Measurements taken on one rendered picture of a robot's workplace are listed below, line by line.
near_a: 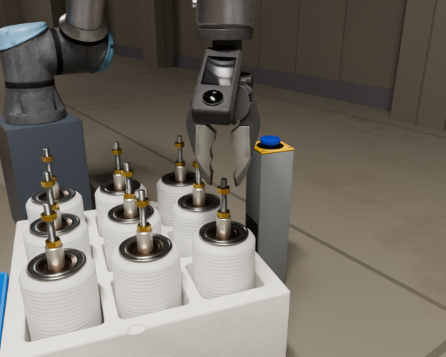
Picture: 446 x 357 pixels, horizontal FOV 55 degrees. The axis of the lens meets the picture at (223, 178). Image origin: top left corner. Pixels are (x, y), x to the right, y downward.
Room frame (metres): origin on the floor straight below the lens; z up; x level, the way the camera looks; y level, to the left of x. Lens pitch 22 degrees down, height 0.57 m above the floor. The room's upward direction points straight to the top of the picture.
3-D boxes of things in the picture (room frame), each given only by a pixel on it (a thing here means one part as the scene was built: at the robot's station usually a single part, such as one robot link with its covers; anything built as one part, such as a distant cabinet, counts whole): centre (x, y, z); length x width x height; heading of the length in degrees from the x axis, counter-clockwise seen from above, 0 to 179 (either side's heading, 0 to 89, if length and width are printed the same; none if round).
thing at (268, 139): (0.81, -0.09, 0.32); 0.04 x 0.04 x 0.02
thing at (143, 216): (0.53, 0.11, 0.30); 0.01 x 0.01 x 0.08
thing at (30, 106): (1.10, 0.49, 0.35); 0.15 x 0.15 x 0.10
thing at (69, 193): (0.71, 0.30, 0.25); 0.08 x 0.08 x 0.01
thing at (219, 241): (0.57, 0.00, 0.25); 0.08 x 0.08 x 0.01
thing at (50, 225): (0.49, 0.22, 0.30); 0.01 x 0.01 x 0.08
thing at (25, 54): (1.11, 0.48, 0.47); 0.13 x 0.12 x 0.14; 123
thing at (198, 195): (0.68, 0.04, 0.26); 0.02 x 0.02 x 0.03
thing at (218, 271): (0.57, 0.00, 0.16); 0.10 x 0.10 x 0.18
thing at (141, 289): (0.53, 0.11, 0.16); 0.10 x 0.10 x 0.18
